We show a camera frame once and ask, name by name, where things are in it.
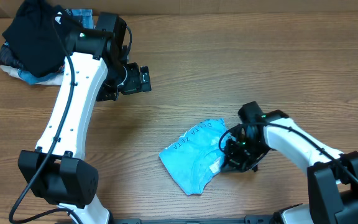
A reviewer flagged black folded t-shirt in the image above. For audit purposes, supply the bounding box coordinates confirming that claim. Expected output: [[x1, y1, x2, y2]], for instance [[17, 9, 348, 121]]
[[2, 0, 75, 78]]

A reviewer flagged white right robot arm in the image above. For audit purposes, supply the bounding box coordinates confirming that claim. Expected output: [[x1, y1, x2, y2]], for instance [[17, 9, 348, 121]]
[[218, 110, 358, 224]]

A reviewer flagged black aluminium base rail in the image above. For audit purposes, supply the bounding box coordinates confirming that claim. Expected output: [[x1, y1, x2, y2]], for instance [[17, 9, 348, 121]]
[[113, 215, 275, 224]]

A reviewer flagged light blue t-shirt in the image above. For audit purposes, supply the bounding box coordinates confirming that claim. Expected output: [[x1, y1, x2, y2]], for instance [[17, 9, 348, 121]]
[[159, 118, 227, 196]]

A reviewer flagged folded beige garment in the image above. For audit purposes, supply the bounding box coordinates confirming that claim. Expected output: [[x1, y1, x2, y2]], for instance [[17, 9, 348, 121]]
[[0, 65, 63, 86]]

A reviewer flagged dark folded printed garment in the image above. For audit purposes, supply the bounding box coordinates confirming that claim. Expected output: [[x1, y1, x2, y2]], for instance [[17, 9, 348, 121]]
[[0, 42, 25, 70]]

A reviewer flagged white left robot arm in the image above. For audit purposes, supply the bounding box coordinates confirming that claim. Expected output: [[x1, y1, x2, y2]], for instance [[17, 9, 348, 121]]
[[18, 25, 152, 223]]

